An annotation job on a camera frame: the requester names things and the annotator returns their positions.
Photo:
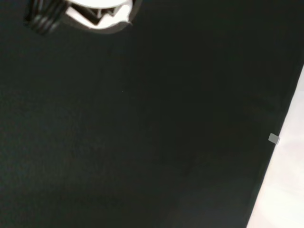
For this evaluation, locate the black bench cloth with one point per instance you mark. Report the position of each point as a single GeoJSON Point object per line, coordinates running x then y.
{"type": "Point", "coordinates": [142, 130]}

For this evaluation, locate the clear tape piece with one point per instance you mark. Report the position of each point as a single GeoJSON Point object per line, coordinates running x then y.
{"type": "Point", "coordinates": [273, 138]}

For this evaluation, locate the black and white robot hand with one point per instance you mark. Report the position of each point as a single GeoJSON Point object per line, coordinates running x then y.
{"type": "Point", "coordinates": [104, 16]}

